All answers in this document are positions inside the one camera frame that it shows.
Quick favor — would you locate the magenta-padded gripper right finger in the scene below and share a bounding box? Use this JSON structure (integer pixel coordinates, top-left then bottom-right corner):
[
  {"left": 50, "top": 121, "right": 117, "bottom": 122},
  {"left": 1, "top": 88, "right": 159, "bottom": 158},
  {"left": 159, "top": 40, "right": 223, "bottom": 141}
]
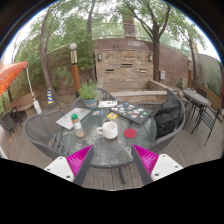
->
[{"left": 130, "top": 143, "right": 184, "bottom": 186}]

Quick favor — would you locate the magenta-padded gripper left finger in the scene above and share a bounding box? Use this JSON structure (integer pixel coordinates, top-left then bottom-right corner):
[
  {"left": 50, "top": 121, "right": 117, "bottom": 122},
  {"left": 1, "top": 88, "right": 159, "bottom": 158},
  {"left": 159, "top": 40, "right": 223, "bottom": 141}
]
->
[{"left": 43, "top": 144, "right": 95, "bottom": 187}]

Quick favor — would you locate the green-capped coffee drink bottle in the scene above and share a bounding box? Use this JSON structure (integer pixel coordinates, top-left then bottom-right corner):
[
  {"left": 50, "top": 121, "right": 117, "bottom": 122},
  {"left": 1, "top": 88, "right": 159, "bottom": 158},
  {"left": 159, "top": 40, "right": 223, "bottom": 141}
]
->
[{"left": 70, "top": 113, "right": 85, "bottom": 139}]

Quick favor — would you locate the flat round red coaster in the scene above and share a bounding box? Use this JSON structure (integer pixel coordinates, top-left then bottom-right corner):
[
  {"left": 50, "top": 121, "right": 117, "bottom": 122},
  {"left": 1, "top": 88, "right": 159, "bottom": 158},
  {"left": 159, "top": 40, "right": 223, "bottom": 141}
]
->
[{"left": 123, "top": 128, "right": 138, "bottom": 139}]

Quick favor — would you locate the black jacket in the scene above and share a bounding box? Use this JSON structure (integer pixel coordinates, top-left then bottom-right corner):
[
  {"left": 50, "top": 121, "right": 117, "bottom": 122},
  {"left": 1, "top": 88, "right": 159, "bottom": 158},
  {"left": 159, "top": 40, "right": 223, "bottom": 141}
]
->
[{"left": 153, "top": 96, "right": 183, "bottom": 139}]

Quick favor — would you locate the white ceramic mug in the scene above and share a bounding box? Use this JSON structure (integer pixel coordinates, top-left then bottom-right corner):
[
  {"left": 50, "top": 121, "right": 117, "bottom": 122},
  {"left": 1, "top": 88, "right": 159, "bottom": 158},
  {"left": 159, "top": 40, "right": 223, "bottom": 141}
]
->
[{"left": 96, "top": 120, "right": 119, "bottom": 140}]

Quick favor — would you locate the black laptop with stickers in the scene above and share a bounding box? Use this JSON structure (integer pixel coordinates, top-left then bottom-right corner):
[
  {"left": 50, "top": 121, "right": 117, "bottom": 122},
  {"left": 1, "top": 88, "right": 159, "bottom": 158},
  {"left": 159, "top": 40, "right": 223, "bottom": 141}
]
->
[{"left": 109, "top": 101, "right": 154, "bottom": 125}]

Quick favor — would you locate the white umbrella pole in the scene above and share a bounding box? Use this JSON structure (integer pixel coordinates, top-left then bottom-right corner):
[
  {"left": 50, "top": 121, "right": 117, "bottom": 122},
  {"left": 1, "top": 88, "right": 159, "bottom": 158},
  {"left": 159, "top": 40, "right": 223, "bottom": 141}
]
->
[{"left": 25, "top": 66, "right": 43, "bottom": 115}]

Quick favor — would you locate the black metal patio chair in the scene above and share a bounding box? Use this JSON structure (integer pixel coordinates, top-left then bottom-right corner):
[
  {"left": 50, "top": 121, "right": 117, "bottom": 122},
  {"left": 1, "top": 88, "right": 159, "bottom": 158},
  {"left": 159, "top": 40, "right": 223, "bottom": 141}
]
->
[{"left": 199, "top": 106, "right": 223, "bottom": 147}]

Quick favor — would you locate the blue sticker card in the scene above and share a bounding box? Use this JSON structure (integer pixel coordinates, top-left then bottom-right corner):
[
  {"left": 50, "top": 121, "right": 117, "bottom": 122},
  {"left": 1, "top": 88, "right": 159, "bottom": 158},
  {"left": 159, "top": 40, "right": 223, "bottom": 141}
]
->
[{"left": 92, "top": 109, "right": 106, "bottom": 117}]

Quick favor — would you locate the dark patio chair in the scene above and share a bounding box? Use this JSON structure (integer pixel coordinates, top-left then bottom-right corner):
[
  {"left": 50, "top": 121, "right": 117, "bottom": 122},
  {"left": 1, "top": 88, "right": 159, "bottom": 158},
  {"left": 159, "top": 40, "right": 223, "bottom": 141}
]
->
[{"left": 0, "top": 106, "right": 23, "bottom": 134}]

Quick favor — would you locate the blue and yellow striped cone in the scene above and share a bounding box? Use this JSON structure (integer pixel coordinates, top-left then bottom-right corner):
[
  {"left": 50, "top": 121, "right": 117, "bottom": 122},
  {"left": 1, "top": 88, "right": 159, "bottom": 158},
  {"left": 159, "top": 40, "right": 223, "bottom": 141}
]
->
[{"left": 46, "top": 87, "right": 55, "bottom": 105}]

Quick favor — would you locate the yellow card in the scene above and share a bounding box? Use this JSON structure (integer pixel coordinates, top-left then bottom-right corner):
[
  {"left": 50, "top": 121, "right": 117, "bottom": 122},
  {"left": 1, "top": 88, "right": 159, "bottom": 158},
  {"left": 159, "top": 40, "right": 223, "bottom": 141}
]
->
[{"left": 106, "top": 112, "right": 119, "bottom": 120}]

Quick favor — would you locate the wooden bench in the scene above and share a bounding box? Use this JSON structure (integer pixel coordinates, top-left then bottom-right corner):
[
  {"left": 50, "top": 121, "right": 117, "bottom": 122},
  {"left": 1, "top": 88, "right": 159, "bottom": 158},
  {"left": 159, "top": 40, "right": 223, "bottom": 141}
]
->
[{"left": 8, "top": 92, "right": 36, "bottom": 113}]

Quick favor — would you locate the green plant in blue pot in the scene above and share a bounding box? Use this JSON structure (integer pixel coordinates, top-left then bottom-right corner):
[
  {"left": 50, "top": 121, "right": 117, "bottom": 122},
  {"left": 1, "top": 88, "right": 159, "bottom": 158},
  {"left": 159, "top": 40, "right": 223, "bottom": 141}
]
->
[{"left": 77, "top": 80, "right": 99, "bottom": 111}]

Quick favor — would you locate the round dark patio table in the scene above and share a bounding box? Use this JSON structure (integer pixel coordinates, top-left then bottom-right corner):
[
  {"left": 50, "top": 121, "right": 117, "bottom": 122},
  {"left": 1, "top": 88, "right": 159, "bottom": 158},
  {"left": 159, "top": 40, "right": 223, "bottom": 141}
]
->
[{"left": 182, "top": 88, "right": 212, "bottom": 134}]

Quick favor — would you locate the white sticker sheet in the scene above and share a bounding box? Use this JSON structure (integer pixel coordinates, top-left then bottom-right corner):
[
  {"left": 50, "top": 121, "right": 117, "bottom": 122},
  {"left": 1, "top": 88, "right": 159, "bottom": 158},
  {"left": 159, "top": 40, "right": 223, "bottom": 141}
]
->
[{"left": 97, "top": 99, "right": 119, "bottom": 109}]

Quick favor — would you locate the orange patio umbrella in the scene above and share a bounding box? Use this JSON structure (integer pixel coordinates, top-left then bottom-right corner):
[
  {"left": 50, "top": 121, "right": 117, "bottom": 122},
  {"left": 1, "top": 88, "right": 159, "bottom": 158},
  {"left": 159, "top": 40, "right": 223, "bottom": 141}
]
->
[{"left": 0, "top": 60, "right": 29, "bottom": 97}]

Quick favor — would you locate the slender leaning tree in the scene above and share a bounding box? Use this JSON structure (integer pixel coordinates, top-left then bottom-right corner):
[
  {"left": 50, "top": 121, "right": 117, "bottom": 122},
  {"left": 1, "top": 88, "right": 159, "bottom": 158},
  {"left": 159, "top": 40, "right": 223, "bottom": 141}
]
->
[{"left": 19, "top": 3, "right": 68, "bottom": 101}]

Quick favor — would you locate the large forked-trunk tree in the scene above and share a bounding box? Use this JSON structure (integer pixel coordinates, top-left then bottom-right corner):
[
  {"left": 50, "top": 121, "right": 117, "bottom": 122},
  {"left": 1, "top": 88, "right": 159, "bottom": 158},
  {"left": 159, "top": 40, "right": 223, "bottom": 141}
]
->
[{"left": 116, "top": 0, "right": 188, "bottom": 83}]

